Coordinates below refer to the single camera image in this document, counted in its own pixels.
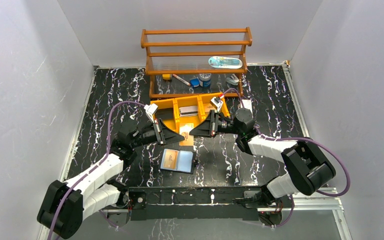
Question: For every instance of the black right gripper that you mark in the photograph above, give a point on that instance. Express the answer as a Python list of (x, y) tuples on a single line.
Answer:
[(208, 127)]

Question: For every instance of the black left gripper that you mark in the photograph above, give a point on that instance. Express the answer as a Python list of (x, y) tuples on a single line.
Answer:
[(158, 131)]

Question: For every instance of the gold vip card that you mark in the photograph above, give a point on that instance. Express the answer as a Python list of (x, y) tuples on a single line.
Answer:
[(208, 107), (169, 159)]

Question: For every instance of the black leather card holder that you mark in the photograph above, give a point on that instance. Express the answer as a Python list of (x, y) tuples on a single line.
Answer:
[(185, 162)]

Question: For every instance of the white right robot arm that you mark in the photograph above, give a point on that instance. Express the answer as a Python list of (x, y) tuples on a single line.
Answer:
[(307, 166)]

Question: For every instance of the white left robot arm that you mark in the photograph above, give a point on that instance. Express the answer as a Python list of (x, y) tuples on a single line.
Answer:
[(68, 203)]

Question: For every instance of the black cards stack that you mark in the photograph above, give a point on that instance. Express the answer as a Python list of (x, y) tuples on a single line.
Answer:
[(165, 114)]

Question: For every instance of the silver cards stack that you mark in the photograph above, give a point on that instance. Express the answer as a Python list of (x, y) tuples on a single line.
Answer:
[(188, 111)]

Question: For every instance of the right yellow plastic bin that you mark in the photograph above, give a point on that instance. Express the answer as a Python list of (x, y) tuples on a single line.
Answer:
[(206, 98)]

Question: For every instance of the yellow plastic bin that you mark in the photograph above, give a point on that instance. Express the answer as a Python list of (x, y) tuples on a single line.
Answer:
[(173, 124), (188, 101), (206, 98)]

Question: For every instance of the left yellow plastic bin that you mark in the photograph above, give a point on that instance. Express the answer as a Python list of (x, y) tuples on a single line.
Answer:
[(173, 124)]

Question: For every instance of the middle yellow plastic bin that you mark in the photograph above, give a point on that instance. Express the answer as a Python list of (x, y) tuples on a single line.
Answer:
[(188, 101)]

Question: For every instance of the white small box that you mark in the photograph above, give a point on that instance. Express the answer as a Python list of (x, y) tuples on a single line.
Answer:
[(247, 104)]

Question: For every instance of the round tape tin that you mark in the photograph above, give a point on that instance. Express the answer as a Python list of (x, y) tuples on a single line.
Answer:
[(205, 79)]

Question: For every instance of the grey stapler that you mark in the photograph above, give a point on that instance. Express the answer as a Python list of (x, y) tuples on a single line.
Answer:
[(233, 80)]

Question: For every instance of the small yellow object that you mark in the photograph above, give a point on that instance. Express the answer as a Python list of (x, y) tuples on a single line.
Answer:
[(166, 77)]

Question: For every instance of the red white marker pen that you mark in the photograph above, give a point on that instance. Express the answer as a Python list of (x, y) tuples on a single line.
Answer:
[(181, 80)]

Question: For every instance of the blue blister pack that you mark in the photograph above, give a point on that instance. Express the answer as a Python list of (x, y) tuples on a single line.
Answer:
[(222, 62)]

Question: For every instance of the orange wooden shelf rack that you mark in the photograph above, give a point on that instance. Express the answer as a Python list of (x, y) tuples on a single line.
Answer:
[(187, 52)]

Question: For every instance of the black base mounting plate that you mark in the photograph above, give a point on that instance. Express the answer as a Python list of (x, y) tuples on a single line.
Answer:
[(192, 202)]

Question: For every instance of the aluminium frame rail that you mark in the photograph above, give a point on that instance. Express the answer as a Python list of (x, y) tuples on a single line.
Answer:
[(299, 202)]

